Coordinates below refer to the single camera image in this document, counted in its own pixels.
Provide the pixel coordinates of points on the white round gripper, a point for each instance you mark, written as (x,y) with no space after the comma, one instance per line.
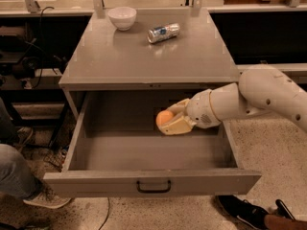
(200,109)

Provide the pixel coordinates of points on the orange fruit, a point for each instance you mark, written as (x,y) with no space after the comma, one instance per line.
(164,117)

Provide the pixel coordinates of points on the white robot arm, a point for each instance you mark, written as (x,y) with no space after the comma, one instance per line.
(260,89)

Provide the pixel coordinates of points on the open grey top drawer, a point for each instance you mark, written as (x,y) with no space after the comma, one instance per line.
(116,143)

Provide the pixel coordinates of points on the silver blue soda can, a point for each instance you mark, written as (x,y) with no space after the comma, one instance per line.
(162,33)

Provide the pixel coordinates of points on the grey metal cabinet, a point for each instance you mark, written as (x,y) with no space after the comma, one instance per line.
(108,59)

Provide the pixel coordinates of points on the white ceramic bowl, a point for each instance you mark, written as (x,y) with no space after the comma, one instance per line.
(122,18)

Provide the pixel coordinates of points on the black sneaker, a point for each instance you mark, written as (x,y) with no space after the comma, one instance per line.
(247,213)

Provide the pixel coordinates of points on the brown trouser leg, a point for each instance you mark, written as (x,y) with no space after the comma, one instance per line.
(278,223)

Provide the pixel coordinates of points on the grey sneaker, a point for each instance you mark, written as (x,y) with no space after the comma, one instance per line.
(47,198)

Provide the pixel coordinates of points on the dark machinery on shelf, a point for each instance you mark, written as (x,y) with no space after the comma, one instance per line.
(16,42)

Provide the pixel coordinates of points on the person leg in jeans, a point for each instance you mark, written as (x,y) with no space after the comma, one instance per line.
(16,178)

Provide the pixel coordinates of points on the black drawer handle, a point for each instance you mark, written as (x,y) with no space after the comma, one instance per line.
(153,188)

